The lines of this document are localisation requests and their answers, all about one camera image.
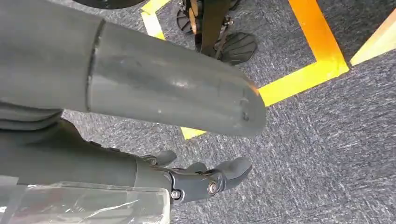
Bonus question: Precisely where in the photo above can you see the clear plastic sheet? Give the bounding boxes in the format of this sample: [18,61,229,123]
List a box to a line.
[0,175,171,224]

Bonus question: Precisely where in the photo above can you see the black round base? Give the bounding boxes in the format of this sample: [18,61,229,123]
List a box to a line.
[72,0,147,10]

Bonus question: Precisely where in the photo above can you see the pale desk leg panel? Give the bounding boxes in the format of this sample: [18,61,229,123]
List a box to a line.
[349,8,396,66]

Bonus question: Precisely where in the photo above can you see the yellow floor tape under robot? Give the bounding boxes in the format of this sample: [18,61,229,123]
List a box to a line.
[140,0,351,141]

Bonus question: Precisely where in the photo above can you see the robot's own black legs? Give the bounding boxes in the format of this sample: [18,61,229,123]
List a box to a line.
[176,0,258,66]

